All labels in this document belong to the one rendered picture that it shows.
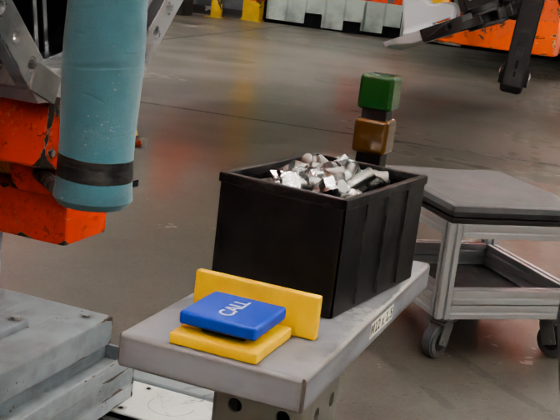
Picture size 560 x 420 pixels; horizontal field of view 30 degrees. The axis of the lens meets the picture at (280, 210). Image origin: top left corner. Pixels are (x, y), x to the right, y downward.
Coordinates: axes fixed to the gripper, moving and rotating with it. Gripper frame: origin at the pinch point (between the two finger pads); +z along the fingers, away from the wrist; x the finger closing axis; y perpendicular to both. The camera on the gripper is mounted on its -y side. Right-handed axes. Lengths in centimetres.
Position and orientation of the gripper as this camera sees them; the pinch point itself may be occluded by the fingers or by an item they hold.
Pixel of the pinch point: (397, 47)
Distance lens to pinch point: 124.1
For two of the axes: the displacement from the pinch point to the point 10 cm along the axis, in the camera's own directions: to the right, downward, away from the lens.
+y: -3.0, -9.5, -0.9
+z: -9.1, 2.6, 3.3
